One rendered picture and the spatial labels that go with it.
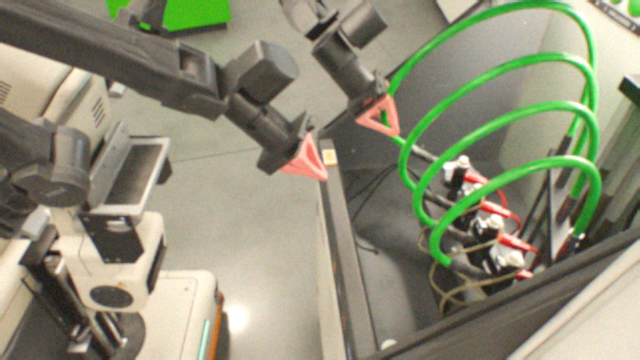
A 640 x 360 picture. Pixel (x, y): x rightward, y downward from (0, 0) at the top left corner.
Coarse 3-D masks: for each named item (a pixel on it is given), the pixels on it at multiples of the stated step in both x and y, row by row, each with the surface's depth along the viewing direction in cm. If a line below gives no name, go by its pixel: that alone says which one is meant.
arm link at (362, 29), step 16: (352, 0) 70; (368, 0) 68; (304, 16) 72; (336, 16) 72; (352, 16) 69; (368, 16) 68; (304, 32) 72; (320, 32) 74; (352, 32) 69; (368, 32) 69
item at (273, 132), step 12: (264, 108) 62; (264, 120) 62; (276, 120) 63; (300, 120) 65; (252, 132) 63; (264, 132) 63; (276, 132) 63; (288, 132) 64; (300, 132) 62; (264, 144) 64; (276, 144) 64; (288, 144) 63; (264, 156) 67
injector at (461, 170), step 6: (456, 162) 88; (468, 162) 88; (456, 168) 88; (462, 168) 87; (468, 168) 88; (456, 174) 89; (462, 174) 88; (444, 180) 91; (456, 180) 90; (462, 180) 90; (444, 186) 92; (450, 186) 91; (456, 186) 91; (450, 192) 94; (456, 192) 93; (450, 198) 94; (456, 198) 94
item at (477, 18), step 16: (528, 0) 66; (544, 0) 67; (480, 16) 67; (576, 16) 68; (448, 32) 68; (592, 32) 71; (432, 48) 70; (592, 48) 73; (592, 64) 75; (400, 80) 73; (384, 112) 77; (576, 128) 84; (400, 144) 83
